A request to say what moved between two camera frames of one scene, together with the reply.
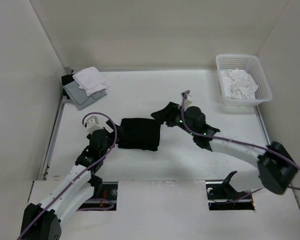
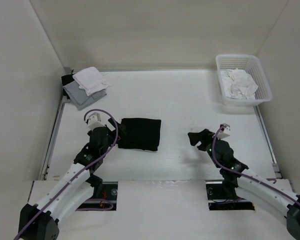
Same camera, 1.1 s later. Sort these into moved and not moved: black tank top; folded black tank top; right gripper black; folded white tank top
Moved: right gripper black
Not moved: folded black tank top; black tank top; folded white tank top
